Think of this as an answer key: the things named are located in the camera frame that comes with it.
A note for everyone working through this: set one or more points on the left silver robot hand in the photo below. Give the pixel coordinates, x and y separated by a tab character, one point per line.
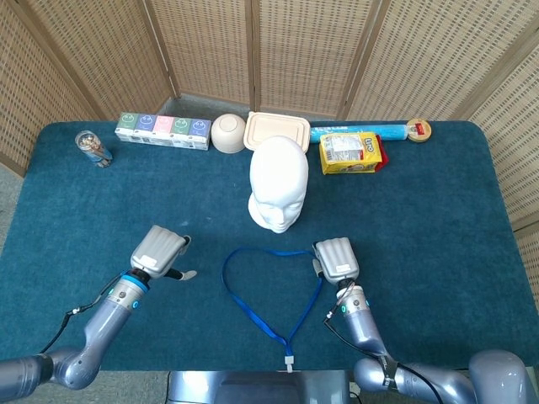
156	250

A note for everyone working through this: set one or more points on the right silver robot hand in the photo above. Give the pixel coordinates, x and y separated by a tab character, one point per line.
337	258

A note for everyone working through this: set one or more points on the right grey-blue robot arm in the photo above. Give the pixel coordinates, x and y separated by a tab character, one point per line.
362	324

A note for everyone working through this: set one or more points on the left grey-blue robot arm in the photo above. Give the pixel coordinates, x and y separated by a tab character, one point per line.
105	320

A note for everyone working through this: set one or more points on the teal table cloth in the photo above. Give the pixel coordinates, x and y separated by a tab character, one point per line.
168	202

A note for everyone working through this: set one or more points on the white foam mannequin head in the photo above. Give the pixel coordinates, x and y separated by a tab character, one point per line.
278	177

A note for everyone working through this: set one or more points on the yellow snack bag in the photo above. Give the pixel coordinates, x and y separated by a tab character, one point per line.
345	153

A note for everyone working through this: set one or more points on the red snack packet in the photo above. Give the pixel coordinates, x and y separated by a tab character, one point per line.
384	157

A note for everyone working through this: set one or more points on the clear jar of sticks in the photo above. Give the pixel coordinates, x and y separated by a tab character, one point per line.
94	151

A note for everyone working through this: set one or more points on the pastel tissue multipack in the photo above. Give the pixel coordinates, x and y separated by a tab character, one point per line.
164	126

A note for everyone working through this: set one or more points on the light blue roll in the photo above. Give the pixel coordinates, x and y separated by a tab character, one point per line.
379	128

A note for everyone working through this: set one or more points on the beige upturned bowl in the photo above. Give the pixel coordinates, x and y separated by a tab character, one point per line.
227	132

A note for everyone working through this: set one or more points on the beige lidded food container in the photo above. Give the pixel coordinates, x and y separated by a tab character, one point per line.
273	128

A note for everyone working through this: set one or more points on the round tin with red label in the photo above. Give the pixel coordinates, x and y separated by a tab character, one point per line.
419	130

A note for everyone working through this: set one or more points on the grey robot torso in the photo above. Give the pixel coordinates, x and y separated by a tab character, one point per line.
252	387

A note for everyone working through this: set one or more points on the woven folding screen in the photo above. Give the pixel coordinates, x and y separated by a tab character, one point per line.
202	50

